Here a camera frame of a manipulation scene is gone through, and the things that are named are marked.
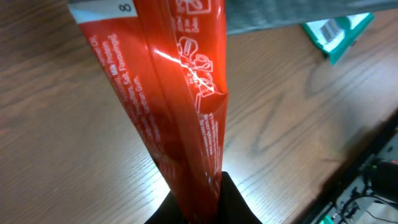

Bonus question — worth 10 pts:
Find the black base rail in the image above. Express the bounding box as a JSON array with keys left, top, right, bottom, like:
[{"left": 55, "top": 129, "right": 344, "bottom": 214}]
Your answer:
[{"left": 294, "top": 113, "right": 397, "bottom": 224}]

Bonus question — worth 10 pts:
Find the red white small packet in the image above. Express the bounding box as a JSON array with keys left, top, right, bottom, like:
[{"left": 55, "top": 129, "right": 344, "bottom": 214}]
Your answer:
[{"left": 68, "top": 0, "right": 228, "bottom": 223}]

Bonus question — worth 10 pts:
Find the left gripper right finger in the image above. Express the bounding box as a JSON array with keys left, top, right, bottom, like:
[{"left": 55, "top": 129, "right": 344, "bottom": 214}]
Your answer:
[{"left": 216, "top": 171, "right": 262, "bottom": 224}]

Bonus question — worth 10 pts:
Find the green white package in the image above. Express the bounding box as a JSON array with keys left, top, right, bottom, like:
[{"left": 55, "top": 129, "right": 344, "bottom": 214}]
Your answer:
[{"left": 302, "top": 12, "right": 374, "bottom": 65}]

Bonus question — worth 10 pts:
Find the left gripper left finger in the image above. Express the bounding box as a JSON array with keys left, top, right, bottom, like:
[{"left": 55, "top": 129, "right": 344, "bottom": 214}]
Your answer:
[{"left": 144, "top": 192, "right": 188, "bottom": 224}]

